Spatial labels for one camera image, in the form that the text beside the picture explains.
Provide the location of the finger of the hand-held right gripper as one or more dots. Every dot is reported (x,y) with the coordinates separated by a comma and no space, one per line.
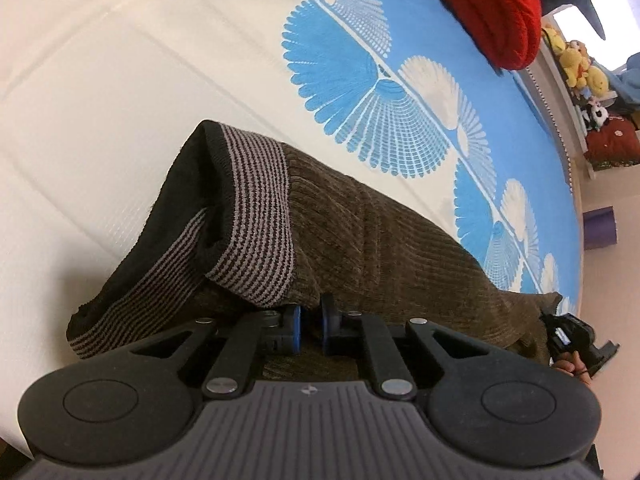
(557,335)

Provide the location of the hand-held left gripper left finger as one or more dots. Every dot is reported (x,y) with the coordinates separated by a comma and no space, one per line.
(295,332)

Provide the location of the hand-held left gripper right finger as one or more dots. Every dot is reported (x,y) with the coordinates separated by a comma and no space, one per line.
(327,330)

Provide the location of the person's right hand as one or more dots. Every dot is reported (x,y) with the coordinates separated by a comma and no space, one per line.
(570,365)

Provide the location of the purple bag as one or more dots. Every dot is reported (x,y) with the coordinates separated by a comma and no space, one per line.
(600,227)

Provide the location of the red cushion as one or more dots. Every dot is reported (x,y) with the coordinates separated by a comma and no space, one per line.
(615,140)

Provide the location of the panda plush toy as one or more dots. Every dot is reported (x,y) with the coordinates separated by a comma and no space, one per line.
(595,115)

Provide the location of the white windowsill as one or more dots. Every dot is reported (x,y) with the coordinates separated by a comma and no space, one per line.
(565,110)

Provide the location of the blue curtain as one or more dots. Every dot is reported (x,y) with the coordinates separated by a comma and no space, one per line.
(629,80)

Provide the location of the yellow bear plush toy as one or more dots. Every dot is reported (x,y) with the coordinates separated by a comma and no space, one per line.
(577,62)

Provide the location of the blue and cream printed bedsheet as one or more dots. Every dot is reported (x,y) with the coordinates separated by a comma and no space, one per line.
(125,85)

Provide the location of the window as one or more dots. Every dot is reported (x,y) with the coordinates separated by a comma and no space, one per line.
(605,15)

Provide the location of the red folded quilt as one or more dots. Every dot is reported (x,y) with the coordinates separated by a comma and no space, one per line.
(480,10)

